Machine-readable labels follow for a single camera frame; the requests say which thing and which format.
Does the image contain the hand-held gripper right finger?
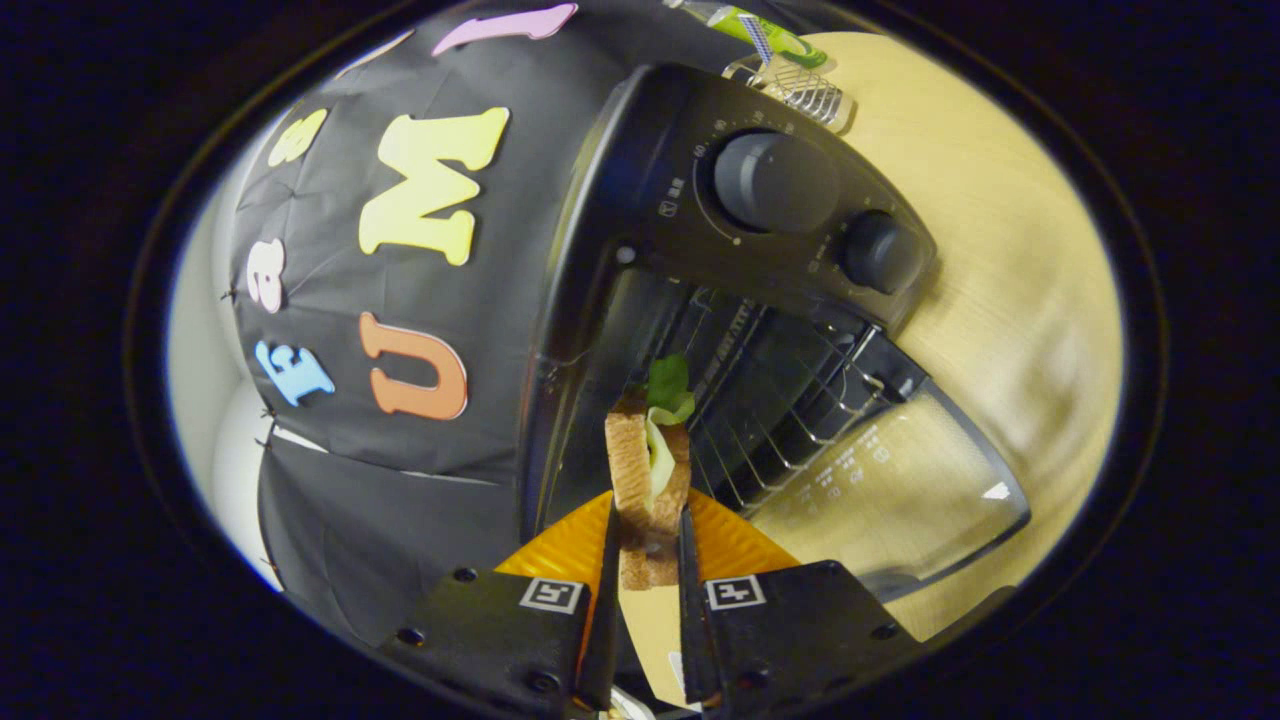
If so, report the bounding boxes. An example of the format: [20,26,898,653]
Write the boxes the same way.
[678,488,926,713]

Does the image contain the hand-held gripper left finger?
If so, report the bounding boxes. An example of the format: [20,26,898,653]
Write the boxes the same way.
[378,490,623,717]

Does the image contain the lettuce sandwich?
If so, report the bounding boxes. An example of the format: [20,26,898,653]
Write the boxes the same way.
[603,352,698,591]

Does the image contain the black toaster oven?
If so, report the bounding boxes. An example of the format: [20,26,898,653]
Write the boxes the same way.
[518,62,1033,603]

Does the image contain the black backdrop cloth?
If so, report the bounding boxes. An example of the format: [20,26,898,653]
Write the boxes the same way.
[228,0,771,643]

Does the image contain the clear glass jar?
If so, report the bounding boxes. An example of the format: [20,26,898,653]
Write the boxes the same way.
[722,55,857,132]

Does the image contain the green drink bottle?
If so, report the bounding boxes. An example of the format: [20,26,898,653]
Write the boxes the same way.
[665,0,830,70]

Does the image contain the blue striped straw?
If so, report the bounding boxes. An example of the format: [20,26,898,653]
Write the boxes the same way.
[738,12,777,67]

